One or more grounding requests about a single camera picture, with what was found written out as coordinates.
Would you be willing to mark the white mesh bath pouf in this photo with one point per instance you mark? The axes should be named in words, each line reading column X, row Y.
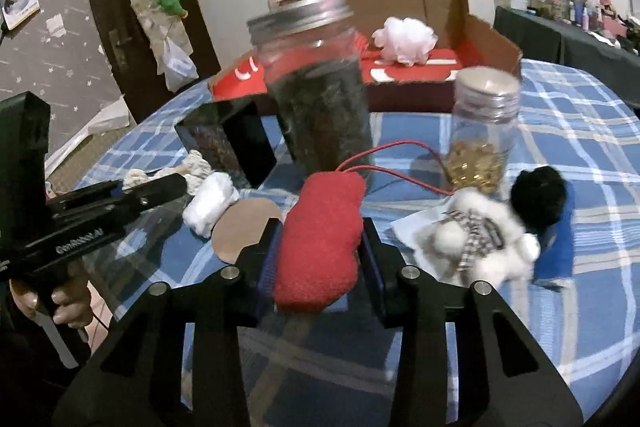
column 405, row 39

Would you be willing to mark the clear plastic bag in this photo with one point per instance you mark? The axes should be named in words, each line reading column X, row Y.
column 180, row 67

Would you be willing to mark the open book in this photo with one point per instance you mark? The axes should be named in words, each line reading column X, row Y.
column 20, row 4

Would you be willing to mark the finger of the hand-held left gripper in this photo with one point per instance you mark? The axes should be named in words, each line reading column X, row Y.
column 155, row 191

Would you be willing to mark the person's left hand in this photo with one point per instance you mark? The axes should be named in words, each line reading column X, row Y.
column 75, row 307

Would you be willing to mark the cream knitted toy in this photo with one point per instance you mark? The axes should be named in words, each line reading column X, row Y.
column 200, row 164

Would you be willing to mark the black pompom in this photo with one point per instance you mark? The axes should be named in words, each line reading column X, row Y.
column 537, row 197

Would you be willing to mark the large glass jar dark contents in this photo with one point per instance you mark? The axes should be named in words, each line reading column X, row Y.
column 320, row 107

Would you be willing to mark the small glass jar gold contents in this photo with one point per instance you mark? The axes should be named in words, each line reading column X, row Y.
column 480, row 127

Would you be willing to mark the dark brown door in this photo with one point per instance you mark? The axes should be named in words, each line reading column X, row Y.
column 100, row 7

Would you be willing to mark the black glossy box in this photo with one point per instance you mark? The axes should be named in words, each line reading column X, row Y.
column 250, row 142

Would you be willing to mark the beige round powder puff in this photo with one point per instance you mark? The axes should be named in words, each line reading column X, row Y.
column 240, row 227

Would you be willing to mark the white fluffy scrunchie plaid bow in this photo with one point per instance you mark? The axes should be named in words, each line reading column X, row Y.
column 505, row 252

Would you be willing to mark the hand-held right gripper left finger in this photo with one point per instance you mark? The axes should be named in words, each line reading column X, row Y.
column 267, row 268

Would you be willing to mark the cardboard box red inside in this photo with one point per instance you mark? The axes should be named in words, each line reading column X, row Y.
column 440, row 7

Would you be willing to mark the dark covered table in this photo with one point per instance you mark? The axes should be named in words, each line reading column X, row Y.
column 530, row 34

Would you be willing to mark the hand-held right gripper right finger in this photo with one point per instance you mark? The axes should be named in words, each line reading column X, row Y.
column 373, row 268

